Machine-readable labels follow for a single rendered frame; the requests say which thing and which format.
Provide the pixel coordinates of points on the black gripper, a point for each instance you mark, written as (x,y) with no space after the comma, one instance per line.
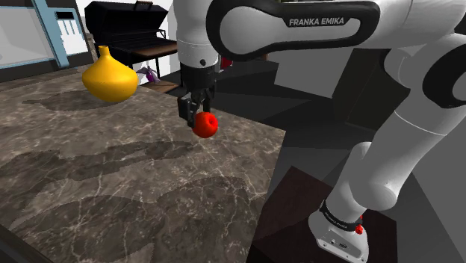
(198,78)

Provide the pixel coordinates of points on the red apple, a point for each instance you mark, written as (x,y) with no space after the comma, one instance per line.
(206,125)

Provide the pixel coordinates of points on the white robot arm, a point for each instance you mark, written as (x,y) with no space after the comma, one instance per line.
(407,153)

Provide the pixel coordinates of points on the small red object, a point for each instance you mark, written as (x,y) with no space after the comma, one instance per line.
(226,62)

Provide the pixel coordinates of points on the small purple object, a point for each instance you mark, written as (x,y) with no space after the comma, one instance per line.
(150,74)

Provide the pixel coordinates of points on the yellow round vase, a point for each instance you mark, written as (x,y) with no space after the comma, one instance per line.
(109,78)

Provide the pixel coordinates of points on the black barbecue grill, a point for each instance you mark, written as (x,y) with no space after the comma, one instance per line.
(123,25)

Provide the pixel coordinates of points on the dark brown robot stand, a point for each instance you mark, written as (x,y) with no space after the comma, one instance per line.
(291,218)

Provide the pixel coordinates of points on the blue framed window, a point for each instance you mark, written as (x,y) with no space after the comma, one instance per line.
(25,32)

